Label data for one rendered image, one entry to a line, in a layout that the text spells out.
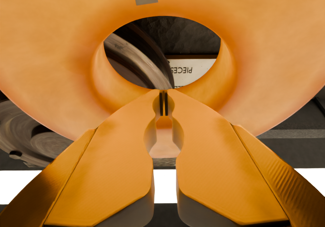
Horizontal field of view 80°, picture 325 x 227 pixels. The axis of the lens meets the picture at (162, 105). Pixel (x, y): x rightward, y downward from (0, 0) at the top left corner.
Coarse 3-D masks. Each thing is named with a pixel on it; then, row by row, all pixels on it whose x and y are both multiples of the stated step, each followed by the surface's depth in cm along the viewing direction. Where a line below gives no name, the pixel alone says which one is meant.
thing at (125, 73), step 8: (112, 56) 33; (112, 64) 33; (120, 64) 33; (128, 64) 35; (120, 72) 35; (128, 72) 35; (136, 72) 36; (128, 80) 36; (136, 80) 36; (144, 80) 37; (152, 88) 40
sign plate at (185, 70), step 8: (168, 56) 51; (176, 56) 51; (184, 56) 51; (192, 56) 51; (200, 56) 51; (208, 56) 51; (216, 56) 51; (176, 64) 52; (184, 64) 52; (192, 64) 52; (200, 64) 52; (208, 64) 52; (176, 72) 54; (184, 72) 54; (192, 72) 54; (200, 72) 54; (176, 80) 56; (184, 80) 56; (192, 80) 56
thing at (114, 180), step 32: (160, 96) 11; (96, 128) 8; (128, 128) 8; (96, 160) 7; (128, 160) 7; (64, 192) 6; (96, 192) 6; (128, 192) 6; (64, 224) 5; (96, 224) 5; (128, 224) 6
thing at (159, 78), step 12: (108, 36) 31; (120, 36) 32; (132, 36) 36; (108, 48) 33; (120, 48) 33; (132, 48) 33; (144, 48) 37; (132, 60) 35; (144, 60) 35; (156, 60) 40; (144, 72) 37; (156, 72) 37; (156, 84) 39; (168, 84) 39
